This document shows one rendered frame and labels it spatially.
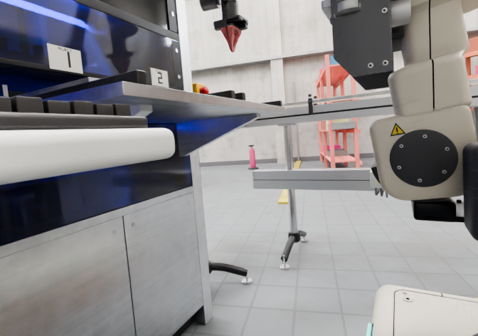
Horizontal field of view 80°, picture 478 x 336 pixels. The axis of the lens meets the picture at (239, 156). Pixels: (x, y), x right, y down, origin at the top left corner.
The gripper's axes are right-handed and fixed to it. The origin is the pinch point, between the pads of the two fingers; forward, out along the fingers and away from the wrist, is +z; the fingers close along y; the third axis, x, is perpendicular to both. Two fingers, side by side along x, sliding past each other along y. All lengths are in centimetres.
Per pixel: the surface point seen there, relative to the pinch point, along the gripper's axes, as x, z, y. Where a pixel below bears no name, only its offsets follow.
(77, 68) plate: 38.5, 8.7, 26.2
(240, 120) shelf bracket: 0.7, 24.0, -1.9
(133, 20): 16.9, -10.4, 26.8
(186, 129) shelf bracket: 0.7, 25.5, 21.4
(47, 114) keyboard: 76, 26, -26
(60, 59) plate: 43, 7, 26
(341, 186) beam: -84, 62, -21
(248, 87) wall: -615, -91, 285
